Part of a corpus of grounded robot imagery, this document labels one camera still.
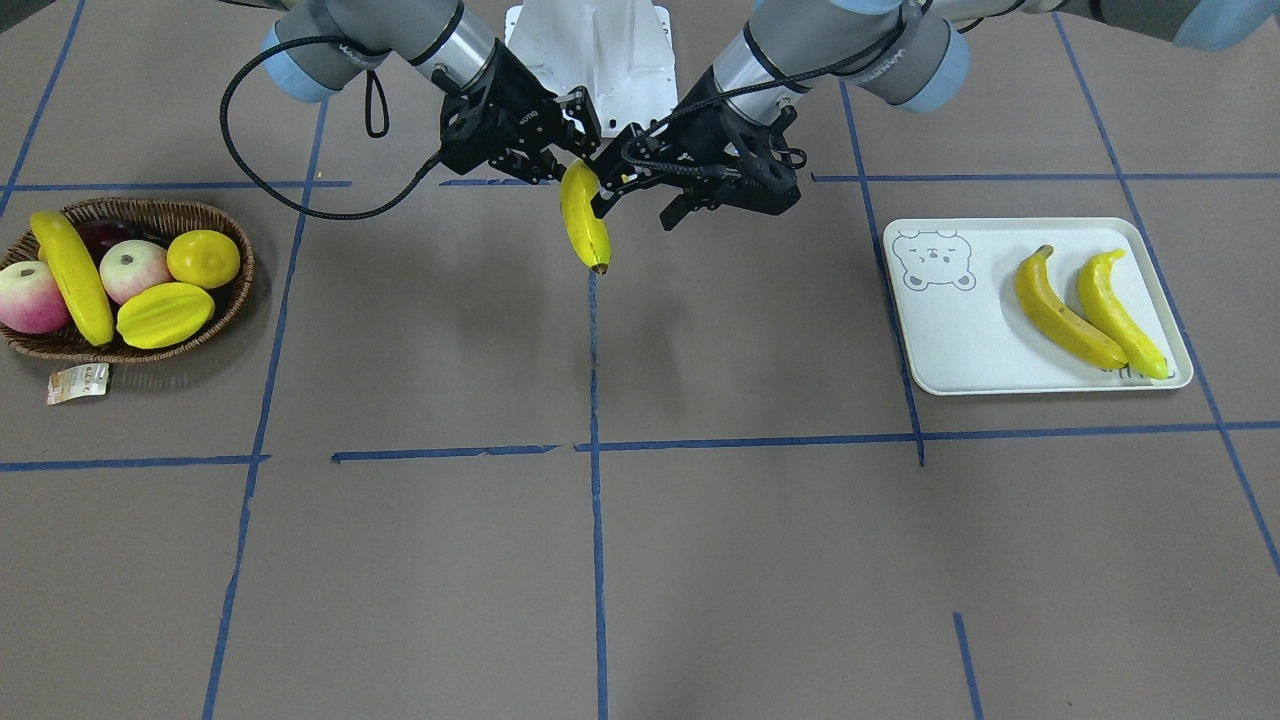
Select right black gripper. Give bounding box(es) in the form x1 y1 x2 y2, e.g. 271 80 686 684
438 45 602 184

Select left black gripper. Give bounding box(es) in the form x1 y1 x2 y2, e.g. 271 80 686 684
590 70 806 232

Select yellow banana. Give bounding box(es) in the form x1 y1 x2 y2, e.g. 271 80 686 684
1076 249 1170 380
1012 245 1128 370
559 159 612 275
29 211 115 347

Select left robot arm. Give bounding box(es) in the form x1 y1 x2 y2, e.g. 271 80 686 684
589 1 1277 229

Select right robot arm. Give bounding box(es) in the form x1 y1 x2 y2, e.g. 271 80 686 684
219 1 602 187

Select wicker fruit basket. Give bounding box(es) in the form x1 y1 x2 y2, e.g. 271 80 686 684
0 197 256 364

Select basket paper tag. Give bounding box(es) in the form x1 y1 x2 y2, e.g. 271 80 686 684
46 363 111 406

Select white bear tray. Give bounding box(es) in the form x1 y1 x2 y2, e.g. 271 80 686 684
882 217 1196 396

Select yellow lemon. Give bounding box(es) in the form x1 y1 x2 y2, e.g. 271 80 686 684
166 231 241 290

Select yellow star fruit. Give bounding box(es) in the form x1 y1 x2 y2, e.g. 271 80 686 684
116 281 215 350

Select pink apple back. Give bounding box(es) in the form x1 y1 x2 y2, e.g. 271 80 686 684
99 240 173 306

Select pink apple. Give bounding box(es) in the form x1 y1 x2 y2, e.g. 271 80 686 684
99 240 173 306
1 260 70 334

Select pink apple front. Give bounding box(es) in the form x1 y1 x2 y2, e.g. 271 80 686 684
1 260 70 334

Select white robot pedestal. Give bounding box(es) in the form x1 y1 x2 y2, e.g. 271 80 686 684
504 1 678 138

